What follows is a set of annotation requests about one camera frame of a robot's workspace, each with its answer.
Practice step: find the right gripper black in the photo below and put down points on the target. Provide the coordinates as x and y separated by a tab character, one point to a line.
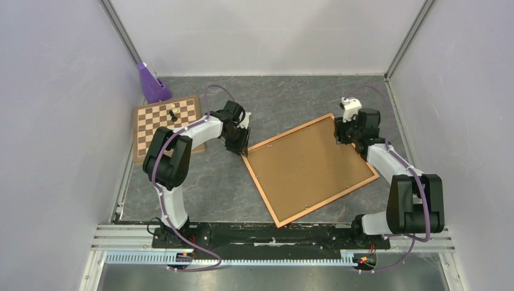
339	128

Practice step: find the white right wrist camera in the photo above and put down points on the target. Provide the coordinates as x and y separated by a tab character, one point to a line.
351	107

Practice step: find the brown cardboard backing board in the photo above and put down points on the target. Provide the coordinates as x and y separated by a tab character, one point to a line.
309	168

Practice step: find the wooden chessboard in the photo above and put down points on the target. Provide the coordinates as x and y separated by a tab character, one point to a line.
149	117

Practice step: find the wooden picture frame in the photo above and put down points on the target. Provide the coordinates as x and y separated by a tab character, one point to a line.
281	223

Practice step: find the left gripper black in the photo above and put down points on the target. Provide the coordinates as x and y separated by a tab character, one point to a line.
242	147

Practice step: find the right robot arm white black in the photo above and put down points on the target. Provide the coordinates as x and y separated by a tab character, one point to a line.
415	206

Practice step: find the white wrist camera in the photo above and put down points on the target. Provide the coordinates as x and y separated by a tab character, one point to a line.
244	124
351	107

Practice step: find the aluminium rail frame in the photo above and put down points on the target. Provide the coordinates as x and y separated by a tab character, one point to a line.
122	256

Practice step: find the black chess piece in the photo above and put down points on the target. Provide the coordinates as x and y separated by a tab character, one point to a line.
174	118

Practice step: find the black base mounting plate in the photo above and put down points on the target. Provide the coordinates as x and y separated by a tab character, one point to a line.
263	241

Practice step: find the purple plastic cone object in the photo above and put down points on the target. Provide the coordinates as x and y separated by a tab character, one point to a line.
153	88

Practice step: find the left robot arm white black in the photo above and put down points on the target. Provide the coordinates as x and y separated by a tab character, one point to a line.
167	161

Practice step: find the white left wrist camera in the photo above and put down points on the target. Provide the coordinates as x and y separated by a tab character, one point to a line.
244	124

